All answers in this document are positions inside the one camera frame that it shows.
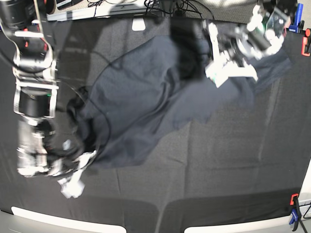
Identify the red clamp far right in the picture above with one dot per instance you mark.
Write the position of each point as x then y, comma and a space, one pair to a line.
306, 43

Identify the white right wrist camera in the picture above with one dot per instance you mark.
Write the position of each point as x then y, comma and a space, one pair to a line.
72, 187

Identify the blue clamp near right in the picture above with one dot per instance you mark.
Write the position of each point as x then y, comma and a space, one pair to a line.
296, 217

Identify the red clamp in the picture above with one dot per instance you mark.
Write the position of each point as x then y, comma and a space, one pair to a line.
306, 43
26, 40

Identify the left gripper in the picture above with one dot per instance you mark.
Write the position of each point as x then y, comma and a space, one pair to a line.
245, 70

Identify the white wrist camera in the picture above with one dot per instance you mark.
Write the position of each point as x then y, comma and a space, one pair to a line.
72, 187
219, 72

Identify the blue clamp far right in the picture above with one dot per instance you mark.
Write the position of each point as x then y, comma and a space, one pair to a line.
297, 24

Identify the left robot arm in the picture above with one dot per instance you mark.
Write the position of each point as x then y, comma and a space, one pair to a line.
261, 37

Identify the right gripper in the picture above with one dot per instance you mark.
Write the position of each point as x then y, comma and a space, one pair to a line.
68, 159

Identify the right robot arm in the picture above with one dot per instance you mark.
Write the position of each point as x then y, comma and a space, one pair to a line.
25, 24

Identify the black felt table cover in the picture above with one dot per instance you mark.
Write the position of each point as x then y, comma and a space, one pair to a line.
241, 165

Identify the dark grey t-shirt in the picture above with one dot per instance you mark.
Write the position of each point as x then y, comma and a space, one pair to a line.
139, 98

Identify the red clamp far left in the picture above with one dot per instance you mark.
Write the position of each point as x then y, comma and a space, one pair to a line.
26, 40

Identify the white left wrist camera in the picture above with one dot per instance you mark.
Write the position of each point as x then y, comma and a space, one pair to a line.
219, 72

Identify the blue clamp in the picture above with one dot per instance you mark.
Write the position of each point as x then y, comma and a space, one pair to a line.
296, 217
297, 24

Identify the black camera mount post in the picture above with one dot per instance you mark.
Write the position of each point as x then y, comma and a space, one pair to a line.
187, 39

